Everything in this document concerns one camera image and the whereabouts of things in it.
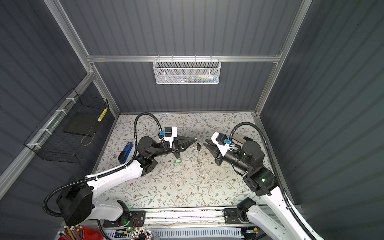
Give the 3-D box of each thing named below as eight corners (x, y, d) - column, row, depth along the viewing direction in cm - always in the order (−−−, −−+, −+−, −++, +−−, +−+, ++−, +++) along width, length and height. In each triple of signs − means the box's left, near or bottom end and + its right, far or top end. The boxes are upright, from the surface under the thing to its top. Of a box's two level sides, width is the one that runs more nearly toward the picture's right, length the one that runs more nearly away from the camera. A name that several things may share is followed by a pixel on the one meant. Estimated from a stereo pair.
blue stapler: (118, 162, 95) (115, 160, 92) (129, 144, 104) (127, 141, 101) (124, 164, 95) (122, 161, 92) (135, 145, 104) (133, 142, 101)
